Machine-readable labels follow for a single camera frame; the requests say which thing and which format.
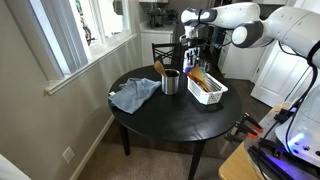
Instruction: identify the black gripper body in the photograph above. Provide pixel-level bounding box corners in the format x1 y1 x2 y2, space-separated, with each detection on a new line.
184 35 205 52

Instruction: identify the stainless steel utensil holder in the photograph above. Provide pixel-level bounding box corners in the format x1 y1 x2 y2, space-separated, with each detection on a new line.
161 68 181 96

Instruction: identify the light wooden spoon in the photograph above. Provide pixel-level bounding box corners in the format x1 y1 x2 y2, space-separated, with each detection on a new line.
153 59 168 78

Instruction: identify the white wipes canister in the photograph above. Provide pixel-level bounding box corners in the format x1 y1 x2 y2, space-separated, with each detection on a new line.
182 48 198 74

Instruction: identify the clear glass measuring cup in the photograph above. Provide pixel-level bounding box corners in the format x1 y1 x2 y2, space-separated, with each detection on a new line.
198 59 211 74

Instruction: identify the light wooden spatula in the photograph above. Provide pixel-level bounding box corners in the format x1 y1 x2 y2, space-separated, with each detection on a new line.
189 66 213 93

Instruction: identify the black wooden chair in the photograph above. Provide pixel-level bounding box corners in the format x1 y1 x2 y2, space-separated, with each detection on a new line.
151 41 184 69

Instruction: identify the white counter cabinet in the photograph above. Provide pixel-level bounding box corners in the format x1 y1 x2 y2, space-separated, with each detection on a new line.
139 23 178 67

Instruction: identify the white plastic basket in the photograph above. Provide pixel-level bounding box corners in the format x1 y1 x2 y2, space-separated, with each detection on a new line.
186 72 229 106

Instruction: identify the white kitchen cabinet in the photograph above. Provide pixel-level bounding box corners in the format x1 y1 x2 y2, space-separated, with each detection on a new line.
217 39 271 82

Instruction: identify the black coffee maker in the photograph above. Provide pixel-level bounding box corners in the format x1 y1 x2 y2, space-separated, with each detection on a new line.
147 8 164 29

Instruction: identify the round black wooden table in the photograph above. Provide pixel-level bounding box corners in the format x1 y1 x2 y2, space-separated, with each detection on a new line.
107 64 243 180

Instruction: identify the light blue cloth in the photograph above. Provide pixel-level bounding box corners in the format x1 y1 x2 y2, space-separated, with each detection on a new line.
108 77 162 115

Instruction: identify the white panel door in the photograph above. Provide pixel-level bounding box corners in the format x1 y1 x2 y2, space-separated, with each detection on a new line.
250 39 320 108

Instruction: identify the black orange bar clamp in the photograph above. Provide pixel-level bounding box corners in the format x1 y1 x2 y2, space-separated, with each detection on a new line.
233 121 259 140
241 112 264 134

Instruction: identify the light wooden stand table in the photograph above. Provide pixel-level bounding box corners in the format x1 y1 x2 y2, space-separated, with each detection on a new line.
218 101 293 180

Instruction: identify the metal robot mounting plate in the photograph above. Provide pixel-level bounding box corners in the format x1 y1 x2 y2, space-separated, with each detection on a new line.
244 109 320 180

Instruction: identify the white framed window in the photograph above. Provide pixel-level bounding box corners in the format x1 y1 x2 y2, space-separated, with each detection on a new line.
6 0 139 97

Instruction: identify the white furniture edge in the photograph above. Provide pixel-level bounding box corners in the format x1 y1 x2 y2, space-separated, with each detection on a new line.
0 153 32 180

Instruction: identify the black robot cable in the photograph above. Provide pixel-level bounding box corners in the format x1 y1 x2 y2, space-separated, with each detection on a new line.
283 64 320 156

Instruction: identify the white wall outlet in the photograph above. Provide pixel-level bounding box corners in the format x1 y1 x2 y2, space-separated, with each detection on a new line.
62 145 76 164

